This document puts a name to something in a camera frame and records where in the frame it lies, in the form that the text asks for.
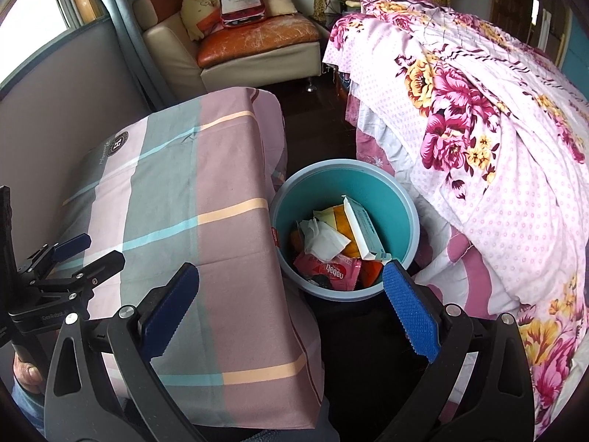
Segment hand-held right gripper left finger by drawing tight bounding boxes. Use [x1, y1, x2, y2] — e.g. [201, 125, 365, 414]
[43, 262, 201, 442]

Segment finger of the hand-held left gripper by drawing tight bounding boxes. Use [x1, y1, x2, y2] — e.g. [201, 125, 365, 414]
[21, 233, 92, 270]
[34, 249, 126, 295]

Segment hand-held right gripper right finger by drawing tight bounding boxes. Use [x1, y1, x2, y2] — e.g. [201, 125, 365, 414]
[382, 260, 537, 442]

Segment orange snack packet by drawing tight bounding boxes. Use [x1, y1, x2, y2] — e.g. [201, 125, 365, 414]
[335, 205, 385, 286]

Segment blue plastic bin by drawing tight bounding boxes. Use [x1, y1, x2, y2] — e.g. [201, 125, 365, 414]
[269, 159, 420, 302]

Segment person's left hand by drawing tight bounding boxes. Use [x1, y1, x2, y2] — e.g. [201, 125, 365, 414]
[13, 352, 47, 394]

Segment pink snack packet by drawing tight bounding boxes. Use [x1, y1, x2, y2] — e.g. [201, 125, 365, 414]
[293, 252, 363, 292]

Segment plaid tablecloth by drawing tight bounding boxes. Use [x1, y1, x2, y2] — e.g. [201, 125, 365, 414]
[55, 87, 325, 429]

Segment white tissue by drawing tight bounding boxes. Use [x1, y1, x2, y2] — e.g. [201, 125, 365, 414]
[298, 218, 353, 261]

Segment grey panel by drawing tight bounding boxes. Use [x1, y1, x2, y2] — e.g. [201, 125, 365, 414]
[0, 18, 162, 249]

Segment pink floral bedsheet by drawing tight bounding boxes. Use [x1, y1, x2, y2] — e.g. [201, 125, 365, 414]
[322, 0, 589, 440]

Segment cream leather sofa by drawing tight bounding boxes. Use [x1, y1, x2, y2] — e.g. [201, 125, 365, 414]
[133, 0, 321, 93]

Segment grey blue curtain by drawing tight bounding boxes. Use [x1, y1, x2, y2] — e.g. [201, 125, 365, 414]
[99, 0, 185, 111]

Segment window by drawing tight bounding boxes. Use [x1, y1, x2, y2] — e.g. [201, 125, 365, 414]
[0, 0, 111, 74]

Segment yellow plush pillow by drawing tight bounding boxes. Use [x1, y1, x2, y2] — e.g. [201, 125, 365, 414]
[180, 0, 222, 41]

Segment orange seat cushion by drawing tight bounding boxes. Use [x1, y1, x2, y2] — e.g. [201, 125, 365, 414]
[198, 14, 321, 67]

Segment dark wooden door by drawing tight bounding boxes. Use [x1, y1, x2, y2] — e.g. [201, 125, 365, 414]
[490, 0, 537, 47]

